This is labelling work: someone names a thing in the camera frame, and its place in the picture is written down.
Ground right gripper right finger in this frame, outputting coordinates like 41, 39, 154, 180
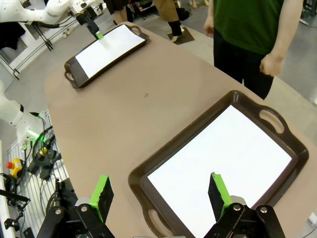
205, 172, 287, 238

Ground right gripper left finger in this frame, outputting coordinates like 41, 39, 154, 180
37, 175, 115, 238

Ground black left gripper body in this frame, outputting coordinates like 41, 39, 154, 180
75, 12, 100, 34

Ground white A4 sheet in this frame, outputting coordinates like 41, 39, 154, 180
74, 24, 146, 78
147, 105, 293, 211

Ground person's right forearm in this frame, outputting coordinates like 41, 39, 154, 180
205, 0, 215, 22

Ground person's left forearm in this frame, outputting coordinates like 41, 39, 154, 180
268, 14, 305, 60

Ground person's right hand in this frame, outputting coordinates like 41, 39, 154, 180
203, 15, 215, 38

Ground person's left hand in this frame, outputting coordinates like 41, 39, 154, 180
259, 52, 283, 78

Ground brown plastic tray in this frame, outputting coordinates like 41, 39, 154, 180
128, 90, 310, 238
64, 24, 150, 90

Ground black power adapter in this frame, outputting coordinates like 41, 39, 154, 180
27, 148, 61, 181

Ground brown floor mat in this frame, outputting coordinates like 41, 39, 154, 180
167, 26, 196, 46

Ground yellow emergency stop button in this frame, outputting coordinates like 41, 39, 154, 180
5, 158, 25, 179

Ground person in green T-shirt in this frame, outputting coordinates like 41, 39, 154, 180
212, 0, 305, 100

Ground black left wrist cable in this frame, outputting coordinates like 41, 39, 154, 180
24, 14, 81, 29

